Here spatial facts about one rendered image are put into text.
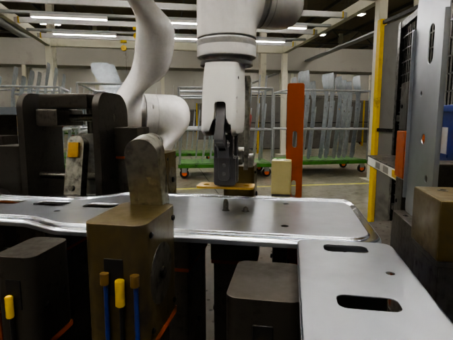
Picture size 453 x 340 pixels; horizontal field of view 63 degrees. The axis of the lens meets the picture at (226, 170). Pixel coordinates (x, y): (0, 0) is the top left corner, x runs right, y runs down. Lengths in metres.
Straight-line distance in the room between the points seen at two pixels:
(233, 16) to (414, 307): 0.39
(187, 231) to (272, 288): 0.15
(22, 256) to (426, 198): 0.43
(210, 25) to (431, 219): 0.35
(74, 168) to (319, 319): 0.61
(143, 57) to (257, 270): 0.73
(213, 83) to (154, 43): 0.51
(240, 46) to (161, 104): 0.60
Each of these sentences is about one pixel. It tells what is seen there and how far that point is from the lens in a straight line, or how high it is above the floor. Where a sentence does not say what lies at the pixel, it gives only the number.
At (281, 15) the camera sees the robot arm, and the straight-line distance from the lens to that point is 0.57.
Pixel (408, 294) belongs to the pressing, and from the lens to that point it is 0.34.
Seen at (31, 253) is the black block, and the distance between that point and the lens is 0.47.
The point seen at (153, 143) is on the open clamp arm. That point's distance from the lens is 0.39.
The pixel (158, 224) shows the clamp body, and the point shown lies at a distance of 0.36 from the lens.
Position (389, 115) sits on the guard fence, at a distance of 3.47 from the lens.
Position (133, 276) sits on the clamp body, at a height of 1.00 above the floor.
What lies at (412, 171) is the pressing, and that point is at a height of 1.06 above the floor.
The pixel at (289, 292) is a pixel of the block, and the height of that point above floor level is 0.98.
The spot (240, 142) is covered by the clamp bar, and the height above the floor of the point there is 1.09.
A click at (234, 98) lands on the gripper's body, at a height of 1.16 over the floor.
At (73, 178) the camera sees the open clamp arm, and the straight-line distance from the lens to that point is 0.79.
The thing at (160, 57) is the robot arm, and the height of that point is 1.30.
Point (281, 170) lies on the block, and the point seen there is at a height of 1.05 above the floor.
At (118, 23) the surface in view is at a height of 3.33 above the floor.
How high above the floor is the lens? 1.13
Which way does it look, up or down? 8 degrees down
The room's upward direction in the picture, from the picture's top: straight up
